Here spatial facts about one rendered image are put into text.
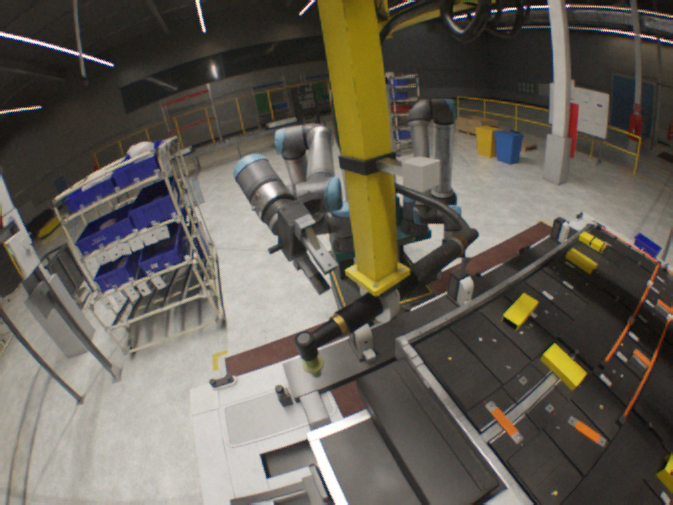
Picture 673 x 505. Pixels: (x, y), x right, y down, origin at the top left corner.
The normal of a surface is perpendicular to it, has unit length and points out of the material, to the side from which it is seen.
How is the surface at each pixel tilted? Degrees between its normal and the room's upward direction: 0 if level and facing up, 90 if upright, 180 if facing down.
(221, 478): 0
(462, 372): 0
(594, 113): 90
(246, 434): 0
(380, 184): 90
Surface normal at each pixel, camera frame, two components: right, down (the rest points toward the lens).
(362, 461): -0.14, -0.83
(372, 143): 0.57, 0.39
